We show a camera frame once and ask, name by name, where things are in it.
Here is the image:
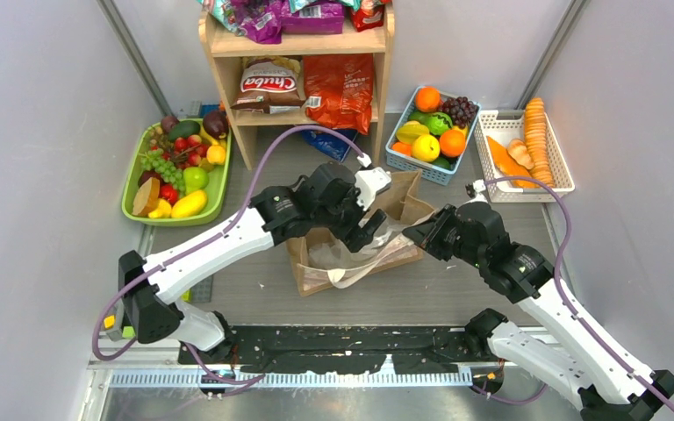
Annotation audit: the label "brown burlap grocery bag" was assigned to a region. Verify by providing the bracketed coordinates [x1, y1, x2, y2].
[286, 170, 434, 296]

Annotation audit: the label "orange snack bag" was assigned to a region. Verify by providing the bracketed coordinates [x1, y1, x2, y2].
[303, 54, 374, 135]

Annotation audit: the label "Chuba chips bag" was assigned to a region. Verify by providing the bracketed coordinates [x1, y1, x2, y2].
[231, 55, 305, 114]

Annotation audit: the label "clear plastic bag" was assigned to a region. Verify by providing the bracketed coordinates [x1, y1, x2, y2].
[308, 233, 395, 270]

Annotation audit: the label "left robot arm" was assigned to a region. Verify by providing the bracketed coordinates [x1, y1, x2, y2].
[119, 162, 391, 352]

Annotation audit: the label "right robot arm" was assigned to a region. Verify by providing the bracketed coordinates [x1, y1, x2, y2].
[403, 202, 674, 420]

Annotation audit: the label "blue fruit basket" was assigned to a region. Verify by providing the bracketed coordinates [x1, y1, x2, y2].
[385, 86, 480, 185]

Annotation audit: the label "blue snack bag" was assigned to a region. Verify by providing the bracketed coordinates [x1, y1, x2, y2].
[301, 131, 352, 162]

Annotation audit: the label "orange bread loaf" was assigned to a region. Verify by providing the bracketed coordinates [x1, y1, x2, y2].
[486, 136, 531, 178]

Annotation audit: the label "orange fruit lower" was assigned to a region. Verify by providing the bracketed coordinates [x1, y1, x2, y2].
[439, 129, 467, 158]

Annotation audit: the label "orange fruit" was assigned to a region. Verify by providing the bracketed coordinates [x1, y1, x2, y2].
[439, 129, 467, 158]
[414, 86, 442, 113]

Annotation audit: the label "small croissant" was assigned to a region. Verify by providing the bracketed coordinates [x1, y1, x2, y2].
[506, 139, 534, 170]

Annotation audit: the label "white bread basket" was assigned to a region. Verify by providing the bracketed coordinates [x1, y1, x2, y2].
[473, 110, 576, 203]

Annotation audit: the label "dark grape bunch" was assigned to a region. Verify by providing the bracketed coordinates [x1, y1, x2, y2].
[441, 96, 479, 128]

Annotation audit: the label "stacked round crackers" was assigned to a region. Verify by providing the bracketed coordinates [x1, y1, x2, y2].
[524, 97, 555, 188]

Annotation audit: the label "green fruit tray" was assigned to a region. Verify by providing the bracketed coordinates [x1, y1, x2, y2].
[120, 123, 231, 227]

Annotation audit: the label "orange fruit top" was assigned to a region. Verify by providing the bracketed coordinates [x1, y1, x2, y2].
[414, 86, 442, 113]

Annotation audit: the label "yellow mango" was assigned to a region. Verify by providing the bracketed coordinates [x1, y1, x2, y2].
[170, 189, 208, 218]

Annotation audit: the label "green apple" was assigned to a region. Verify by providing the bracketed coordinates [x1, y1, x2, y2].
[183, 167, 209, 194]

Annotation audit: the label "avocado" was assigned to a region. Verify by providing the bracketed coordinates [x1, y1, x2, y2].
[168, 120, 201, 141]

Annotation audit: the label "magenta snack bag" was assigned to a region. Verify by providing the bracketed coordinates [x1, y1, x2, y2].
[280, 1, 345, 35]

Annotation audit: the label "green grape bunch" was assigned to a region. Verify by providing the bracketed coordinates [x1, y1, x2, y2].
[140, 149, 186, 195]

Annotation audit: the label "red snack bag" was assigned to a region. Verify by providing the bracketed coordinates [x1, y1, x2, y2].
[350, 0, 391, 32]

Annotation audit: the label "wooden shelf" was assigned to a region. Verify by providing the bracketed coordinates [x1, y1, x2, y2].
[198, 3, 397, 171]

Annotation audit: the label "purple snack bag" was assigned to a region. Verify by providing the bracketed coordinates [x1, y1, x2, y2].
[199, 0, 283, 45]

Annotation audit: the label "small green toy block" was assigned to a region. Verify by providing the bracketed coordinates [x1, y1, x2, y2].
[121, 325, 136, 339]

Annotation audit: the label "yellow toy block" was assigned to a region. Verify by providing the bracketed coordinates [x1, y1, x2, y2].
[103, 315, 116, 330]

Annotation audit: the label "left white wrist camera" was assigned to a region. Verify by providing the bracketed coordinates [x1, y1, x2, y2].
[355, 153, 391, 211]

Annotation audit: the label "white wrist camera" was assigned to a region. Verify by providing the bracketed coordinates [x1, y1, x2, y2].
[465, 179, 488, 203]
[355, 153, 391, 211]

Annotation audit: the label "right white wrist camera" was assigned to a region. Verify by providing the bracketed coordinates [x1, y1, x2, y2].
[465, 179, 488, 203]

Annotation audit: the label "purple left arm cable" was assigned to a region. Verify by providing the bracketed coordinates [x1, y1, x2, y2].
[91, 125, 373, 362]

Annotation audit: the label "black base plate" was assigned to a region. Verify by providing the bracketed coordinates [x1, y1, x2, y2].
[200, 325, 496, 375]

